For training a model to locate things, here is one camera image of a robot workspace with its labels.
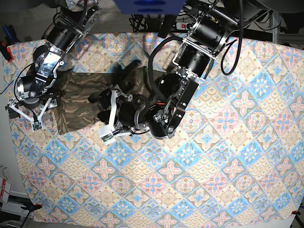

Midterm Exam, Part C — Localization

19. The camouflage T-shirt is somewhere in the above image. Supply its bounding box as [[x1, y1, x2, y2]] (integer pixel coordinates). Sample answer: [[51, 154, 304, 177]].
[[52, 64, 157, 135]]

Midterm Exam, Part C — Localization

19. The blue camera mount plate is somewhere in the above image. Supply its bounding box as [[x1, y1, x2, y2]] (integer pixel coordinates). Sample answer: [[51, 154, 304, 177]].
[[114, 0, 186, 15]]

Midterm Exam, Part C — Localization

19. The white power strip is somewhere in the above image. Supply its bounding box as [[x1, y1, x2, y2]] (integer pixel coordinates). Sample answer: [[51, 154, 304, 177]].
[[176, 22, 191, 31]]

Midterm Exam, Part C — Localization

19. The patterned tile tablecloth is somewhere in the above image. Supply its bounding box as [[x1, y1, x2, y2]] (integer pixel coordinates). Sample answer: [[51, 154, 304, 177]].
[[9, 39, 304, 228]]

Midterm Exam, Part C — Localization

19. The blue handled clamp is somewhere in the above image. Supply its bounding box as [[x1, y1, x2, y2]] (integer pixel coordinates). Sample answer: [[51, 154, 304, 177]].
[[2, 25, 20, 44]]

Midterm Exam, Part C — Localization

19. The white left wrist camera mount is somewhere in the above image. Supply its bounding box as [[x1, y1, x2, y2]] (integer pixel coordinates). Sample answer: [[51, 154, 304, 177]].
[[97, 85, 135, 145]]

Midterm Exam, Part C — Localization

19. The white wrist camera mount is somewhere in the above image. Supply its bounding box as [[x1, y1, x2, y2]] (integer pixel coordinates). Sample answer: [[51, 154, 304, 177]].
[[97, 85, 135, 145], [5, 98, 57, 131]]

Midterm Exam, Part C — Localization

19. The blue clamp bottom left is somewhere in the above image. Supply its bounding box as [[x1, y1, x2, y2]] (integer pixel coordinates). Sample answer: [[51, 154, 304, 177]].
[[21, 203, 42, 218]]

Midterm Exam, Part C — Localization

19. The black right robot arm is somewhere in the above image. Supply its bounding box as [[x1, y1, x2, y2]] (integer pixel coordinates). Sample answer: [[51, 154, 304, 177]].
[[5, 0, 101, 122]]

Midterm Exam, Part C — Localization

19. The black thick cable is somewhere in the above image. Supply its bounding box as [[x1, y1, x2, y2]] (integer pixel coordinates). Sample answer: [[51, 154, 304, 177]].
[[147, 35, 183, 100]]

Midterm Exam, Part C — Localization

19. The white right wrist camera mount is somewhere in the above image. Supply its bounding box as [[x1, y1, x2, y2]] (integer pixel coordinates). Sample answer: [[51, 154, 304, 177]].
[[5, 98, 57, 131]]

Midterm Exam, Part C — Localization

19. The red black clamp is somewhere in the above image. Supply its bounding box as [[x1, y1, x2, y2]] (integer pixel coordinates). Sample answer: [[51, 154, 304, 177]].
[[0, 41, 14, 62]]

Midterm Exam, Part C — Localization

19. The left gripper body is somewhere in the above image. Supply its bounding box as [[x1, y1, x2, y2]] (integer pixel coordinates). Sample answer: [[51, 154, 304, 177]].
[[111, 90, 150, 133]]

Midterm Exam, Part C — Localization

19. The red white paper tag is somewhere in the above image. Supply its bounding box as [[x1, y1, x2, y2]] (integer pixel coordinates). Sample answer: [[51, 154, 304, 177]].
[[0, 176, 11, 203]]

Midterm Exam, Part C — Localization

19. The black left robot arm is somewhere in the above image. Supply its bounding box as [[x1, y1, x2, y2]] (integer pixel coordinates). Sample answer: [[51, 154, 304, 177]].
[[88, 0, 268, 144]]

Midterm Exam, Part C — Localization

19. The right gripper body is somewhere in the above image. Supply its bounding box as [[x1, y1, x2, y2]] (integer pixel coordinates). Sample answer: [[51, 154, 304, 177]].
[[21, 97, 49, 111]]

